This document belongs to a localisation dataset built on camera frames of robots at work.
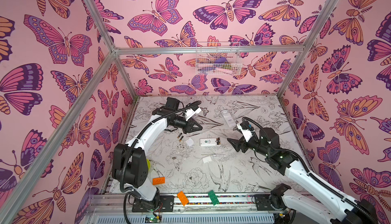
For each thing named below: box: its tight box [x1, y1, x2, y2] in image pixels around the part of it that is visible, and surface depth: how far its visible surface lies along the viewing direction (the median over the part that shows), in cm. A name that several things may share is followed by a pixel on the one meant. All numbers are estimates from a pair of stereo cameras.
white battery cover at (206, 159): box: [202, 155, 213, 164], surface depth 89 cm
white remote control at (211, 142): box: [199, 137, 221, 147], surface depth 96 cm
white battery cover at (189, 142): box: [185, 137, 194, 147], surface depth 98 cm
